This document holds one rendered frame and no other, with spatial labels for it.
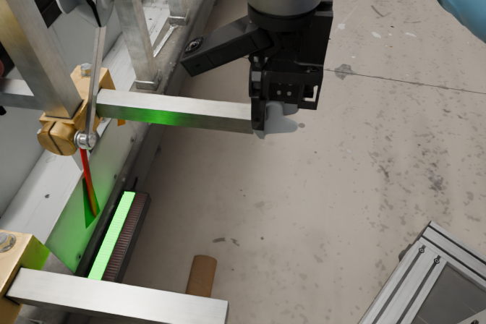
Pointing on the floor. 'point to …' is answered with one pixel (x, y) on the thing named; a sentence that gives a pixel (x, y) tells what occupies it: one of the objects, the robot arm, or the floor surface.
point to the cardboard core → (202, 276)
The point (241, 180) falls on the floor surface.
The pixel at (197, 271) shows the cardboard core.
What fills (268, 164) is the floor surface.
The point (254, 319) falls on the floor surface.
